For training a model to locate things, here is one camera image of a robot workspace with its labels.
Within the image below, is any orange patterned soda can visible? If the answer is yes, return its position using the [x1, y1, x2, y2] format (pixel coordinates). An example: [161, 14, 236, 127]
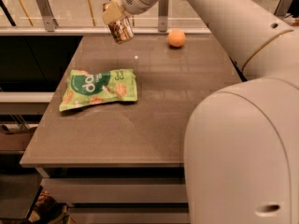
[108, 17, 134, 44]

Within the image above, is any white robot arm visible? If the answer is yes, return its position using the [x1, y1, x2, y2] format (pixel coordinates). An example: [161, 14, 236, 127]
[103, 0, 299, 224]

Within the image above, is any orange ball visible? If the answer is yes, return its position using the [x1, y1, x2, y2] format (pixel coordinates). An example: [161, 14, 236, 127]
[167, 29, 186, 48]

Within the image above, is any green snack bag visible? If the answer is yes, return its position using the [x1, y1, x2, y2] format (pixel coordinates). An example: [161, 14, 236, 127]
[59, 69, 137, 112]

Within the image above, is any grey table drawer unit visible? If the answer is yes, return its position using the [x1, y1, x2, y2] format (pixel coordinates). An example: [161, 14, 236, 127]
[21, 35, 239, 224]

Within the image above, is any cardboard box at left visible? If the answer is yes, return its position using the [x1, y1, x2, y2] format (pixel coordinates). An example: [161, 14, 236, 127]
[0, 125, 36, 151]

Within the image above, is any middle metal railing bracket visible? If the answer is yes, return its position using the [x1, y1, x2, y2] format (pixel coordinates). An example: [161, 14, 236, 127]
[158, 0, 169, 32]

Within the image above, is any metal railing bracket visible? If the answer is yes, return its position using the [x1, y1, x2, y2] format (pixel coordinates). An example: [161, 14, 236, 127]
[158, 0, 169, 32]
[274, 0, 293, 17]
[36, 0, 58, 32]

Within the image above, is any left metal railing bracket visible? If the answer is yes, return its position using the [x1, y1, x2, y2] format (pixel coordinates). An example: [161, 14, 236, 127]
[36, 0, 58, 32]

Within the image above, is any right metal railing bracket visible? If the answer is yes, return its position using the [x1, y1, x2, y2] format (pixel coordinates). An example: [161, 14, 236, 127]
[274, 0, 293, 17]

